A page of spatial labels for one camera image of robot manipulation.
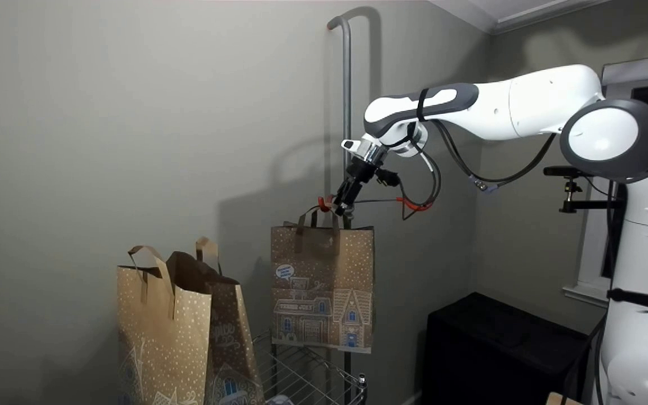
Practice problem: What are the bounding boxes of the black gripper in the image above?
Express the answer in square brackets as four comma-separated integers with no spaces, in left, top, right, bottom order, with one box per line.
[332,160,379,223]

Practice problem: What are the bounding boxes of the brown house print gift bag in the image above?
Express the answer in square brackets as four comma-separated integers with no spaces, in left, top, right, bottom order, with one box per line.
[267,208,378,357]

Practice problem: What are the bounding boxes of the tan gold dotted gift bag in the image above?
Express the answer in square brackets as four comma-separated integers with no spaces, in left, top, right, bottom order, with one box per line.
[114,235,265,405]

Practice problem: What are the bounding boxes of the grey metal pole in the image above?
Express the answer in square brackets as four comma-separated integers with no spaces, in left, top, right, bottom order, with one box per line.
[327,13,358,405]

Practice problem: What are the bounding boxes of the black cabinet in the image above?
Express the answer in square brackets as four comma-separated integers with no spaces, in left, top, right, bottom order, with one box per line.
[420,291,594,405]

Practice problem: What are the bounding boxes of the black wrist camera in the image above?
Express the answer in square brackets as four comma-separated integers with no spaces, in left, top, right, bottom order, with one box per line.
[374,168,405,192]

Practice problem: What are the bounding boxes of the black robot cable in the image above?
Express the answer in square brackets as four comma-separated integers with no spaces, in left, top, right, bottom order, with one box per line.
[383,119,559,213]

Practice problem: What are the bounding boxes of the metal wire rack shelf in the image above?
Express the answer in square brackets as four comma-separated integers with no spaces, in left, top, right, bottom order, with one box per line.
[262,334,369,405]

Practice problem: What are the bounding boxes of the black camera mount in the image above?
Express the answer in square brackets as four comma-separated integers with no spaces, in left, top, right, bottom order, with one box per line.
[540,165,630,217]

